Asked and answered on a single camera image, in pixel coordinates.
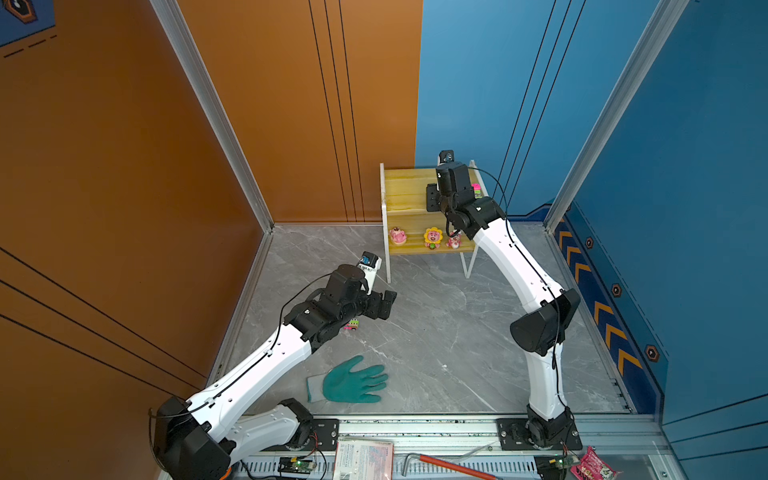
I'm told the pink bear toy yellow base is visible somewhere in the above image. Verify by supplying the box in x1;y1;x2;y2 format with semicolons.
389;227;408;246

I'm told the red handled hex wrench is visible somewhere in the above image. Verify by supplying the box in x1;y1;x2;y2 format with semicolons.
401;453;498;480

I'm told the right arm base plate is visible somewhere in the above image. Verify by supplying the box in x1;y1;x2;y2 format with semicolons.
495;414;583;452

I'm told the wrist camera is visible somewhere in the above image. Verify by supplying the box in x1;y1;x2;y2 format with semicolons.
357;251;382;294
438;150;454;165

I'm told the green rubber work glove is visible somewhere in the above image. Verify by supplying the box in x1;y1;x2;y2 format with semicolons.
306;355;388;404

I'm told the pink strawberry bear toy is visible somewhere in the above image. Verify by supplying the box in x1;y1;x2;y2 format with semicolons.
446;233;462;250

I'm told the pink snack packet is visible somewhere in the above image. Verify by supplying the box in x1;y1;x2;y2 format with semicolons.
570;446;619;480

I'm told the pink yellow flower toy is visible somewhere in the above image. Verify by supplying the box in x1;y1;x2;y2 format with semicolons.
423;227;443;250

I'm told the yellow wooden two-tier shelf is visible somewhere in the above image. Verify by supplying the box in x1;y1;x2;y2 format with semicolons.
379;163;478;282

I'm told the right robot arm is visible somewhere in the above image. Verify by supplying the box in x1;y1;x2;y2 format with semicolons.
436;161;582;451

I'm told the small board right edge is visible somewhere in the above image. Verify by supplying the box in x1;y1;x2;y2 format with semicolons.
534;456;571;480

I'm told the green circuit board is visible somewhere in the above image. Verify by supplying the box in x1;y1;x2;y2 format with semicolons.
278;457;317;475

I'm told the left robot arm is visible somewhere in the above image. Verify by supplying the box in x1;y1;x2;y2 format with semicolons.
151;252;397;479

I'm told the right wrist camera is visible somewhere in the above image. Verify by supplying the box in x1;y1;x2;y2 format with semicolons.
438;150;454;165

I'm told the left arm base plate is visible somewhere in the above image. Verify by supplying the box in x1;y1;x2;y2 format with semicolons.
265;418;340;453

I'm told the plastic bag with papers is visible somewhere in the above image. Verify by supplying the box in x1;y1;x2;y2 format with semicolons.
332;437;394;480

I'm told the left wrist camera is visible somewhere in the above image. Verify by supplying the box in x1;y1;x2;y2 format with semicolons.
357;251;382;294

